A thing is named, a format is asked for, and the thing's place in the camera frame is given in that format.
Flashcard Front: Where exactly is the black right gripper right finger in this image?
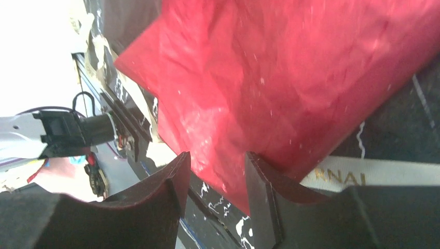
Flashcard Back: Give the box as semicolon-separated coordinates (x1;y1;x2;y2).
245;152;439;248

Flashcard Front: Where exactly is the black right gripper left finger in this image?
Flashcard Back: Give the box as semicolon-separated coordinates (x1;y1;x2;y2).
1;152;191;248

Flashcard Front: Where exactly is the beige ribbon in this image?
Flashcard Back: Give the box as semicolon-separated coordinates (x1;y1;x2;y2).
300;156;439;192

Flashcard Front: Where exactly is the maroon wrapping paper sheet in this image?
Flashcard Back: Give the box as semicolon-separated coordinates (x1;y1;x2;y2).
101;1;439;213

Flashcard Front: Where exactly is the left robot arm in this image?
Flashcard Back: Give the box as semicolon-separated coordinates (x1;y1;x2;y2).
1;110;118;159

